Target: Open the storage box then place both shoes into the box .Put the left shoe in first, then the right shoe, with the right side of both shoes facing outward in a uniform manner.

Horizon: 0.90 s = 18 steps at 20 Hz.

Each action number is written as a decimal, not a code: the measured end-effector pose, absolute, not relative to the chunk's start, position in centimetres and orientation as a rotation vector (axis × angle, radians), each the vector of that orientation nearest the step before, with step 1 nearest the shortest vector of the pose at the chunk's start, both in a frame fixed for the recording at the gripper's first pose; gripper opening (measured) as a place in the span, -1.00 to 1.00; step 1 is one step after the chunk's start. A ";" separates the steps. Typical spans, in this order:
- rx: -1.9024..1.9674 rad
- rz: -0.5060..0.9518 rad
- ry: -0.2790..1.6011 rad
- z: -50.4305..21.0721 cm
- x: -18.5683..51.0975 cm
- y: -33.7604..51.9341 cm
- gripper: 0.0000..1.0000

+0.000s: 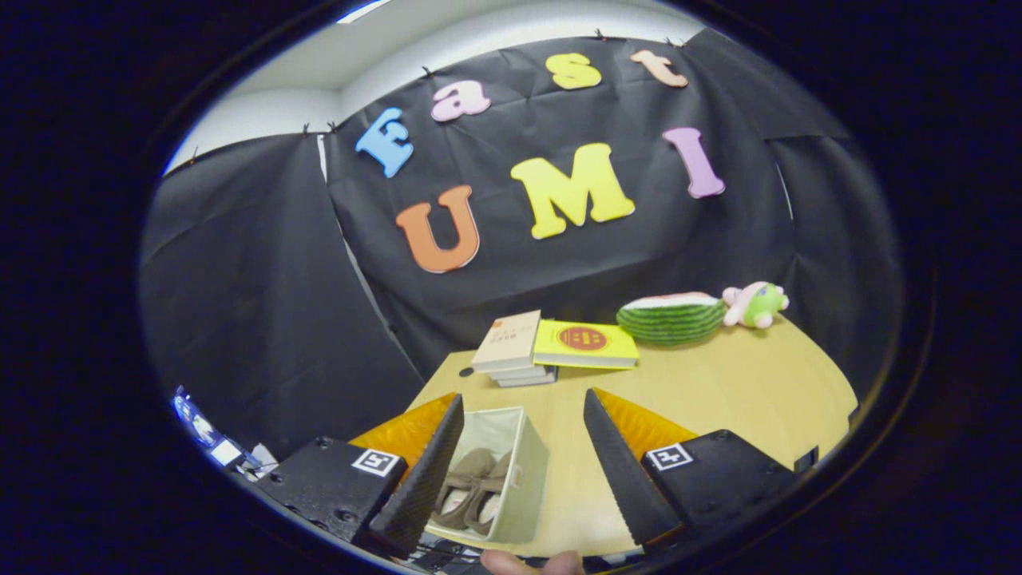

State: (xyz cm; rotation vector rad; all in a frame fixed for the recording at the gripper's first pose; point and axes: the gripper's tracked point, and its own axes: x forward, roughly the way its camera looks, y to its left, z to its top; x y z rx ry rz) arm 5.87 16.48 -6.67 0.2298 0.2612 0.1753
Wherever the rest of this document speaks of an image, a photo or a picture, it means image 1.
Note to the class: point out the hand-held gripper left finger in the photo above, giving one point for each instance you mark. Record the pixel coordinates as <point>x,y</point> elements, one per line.
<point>419,483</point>

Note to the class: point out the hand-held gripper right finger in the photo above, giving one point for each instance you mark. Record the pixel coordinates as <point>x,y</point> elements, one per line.
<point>627,479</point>

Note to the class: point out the brown suede shoe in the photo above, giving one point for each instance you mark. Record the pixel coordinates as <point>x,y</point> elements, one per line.
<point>497,479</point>
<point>467,471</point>

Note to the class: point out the white fabric storage box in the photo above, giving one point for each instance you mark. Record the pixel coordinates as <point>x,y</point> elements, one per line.
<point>527,479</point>

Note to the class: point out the grey book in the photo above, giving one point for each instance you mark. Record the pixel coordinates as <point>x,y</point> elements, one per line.
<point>531,380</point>
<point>523,373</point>

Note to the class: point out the yellow book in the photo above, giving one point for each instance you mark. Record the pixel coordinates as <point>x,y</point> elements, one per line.
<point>587,343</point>

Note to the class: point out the watermelon slice plush toy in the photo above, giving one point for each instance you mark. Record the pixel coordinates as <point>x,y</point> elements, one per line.
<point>671,321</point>

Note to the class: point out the beige book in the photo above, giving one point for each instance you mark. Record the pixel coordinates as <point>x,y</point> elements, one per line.
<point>509,339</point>

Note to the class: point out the pink and green plush toy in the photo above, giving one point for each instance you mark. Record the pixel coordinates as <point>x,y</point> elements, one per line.
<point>758,303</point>

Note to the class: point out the computer monitor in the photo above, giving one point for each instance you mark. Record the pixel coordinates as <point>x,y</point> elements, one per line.
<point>204,431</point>

